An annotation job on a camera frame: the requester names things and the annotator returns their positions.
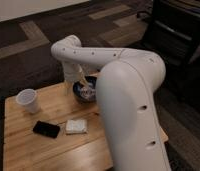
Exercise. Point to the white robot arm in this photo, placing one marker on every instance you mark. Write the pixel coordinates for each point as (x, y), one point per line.
(125, 90)

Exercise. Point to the dark blue ceramic bowl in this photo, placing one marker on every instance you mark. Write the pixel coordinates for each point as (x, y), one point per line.
(85, 94)

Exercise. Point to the black office chair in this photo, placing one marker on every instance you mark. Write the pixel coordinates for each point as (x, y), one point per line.
(174, 30)

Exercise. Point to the white folded cloth packet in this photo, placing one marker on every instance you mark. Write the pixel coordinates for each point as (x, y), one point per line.
(76, 126)

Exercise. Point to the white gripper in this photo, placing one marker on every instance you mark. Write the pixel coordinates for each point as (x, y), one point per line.
(73, 73)

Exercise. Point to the black smartphone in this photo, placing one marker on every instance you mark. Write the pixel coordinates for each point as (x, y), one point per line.
(46, 129)

